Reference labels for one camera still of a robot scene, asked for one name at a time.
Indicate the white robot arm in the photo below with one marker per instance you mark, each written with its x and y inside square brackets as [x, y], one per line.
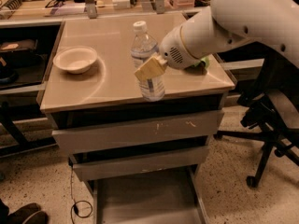
[226, 25]

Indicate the grey drawer cabinet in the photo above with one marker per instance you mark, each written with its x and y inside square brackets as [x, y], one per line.
[109, 93]

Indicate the top grey drawer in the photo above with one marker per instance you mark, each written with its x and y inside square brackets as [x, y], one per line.
[137, 132]

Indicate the black office chair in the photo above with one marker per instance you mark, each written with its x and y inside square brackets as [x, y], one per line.
[272, 103]

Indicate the open bottom drawer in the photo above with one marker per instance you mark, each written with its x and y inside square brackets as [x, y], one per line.
[162, 197]

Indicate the black eyeglasses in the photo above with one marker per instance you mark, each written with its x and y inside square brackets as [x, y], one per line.
[56, 2]

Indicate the grey drawer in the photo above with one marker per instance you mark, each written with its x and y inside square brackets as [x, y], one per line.
[137, 132]
[141, 164]

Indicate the green snack bag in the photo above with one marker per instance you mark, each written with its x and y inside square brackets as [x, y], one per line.
[203, 63]

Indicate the middle grey drawer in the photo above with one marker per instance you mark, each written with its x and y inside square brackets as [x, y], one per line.
[141, 164]

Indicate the clear plastic water bottle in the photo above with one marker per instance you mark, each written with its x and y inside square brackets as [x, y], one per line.
[143, 47]

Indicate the white paper bowl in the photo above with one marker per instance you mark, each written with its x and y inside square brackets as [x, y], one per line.
[75, 60]

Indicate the long background workbench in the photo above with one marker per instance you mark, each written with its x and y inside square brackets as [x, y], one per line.
[45, 11]

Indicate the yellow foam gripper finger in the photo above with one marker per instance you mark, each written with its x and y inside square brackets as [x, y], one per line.
[153, 67]

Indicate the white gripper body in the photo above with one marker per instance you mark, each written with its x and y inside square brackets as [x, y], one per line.
[172, 50]

